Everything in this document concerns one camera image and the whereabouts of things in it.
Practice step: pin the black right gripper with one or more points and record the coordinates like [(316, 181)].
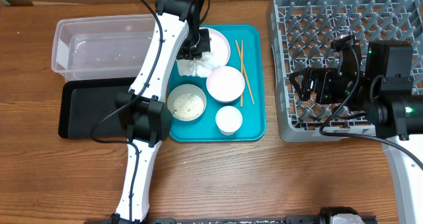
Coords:
[(312, 84)]

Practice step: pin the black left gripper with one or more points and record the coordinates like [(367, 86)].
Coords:
[(205, 45)]

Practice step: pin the white napkin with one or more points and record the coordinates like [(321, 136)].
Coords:
[(201, 67)]

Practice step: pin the pink bowl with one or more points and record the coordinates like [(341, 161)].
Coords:
[(225, 84)]

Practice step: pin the grey bowl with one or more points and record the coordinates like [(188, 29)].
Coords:
[(185, 89)]

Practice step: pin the rice pile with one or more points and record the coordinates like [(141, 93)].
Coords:
[(188, 107)]

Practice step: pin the small white cup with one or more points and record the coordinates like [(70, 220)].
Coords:
[(228, 120)]

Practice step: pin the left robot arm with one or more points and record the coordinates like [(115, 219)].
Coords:
[(142, 111)]

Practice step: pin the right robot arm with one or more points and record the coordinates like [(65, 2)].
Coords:
[(382, 93)]

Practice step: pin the grey dishwasher rack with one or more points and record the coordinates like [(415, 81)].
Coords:
[(300, 33)]

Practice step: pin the pink plate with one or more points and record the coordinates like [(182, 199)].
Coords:
[(220, 50)]

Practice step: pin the wooden chopstick left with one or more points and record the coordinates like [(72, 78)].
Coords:
[(238, 45)]

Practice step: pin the wooden chopstick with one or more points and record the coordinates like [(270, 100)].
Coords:
[(242, 75), (238, 45)]

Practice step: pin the wooden chopstick right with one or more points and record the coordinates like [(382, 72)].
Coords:
[(242, 75)]

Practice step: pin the teal serving tray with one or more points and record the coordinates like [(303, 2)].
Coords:
[(205, 129)]

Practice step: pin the clear plastic bin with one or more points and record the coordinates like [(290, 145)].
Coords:
[(101, 47)]

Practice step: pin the black tray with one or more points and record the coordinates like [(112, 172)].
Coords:
[(86, 102)]

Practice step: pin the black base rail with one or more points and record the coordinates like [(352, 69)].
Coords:
[(327, 215)]

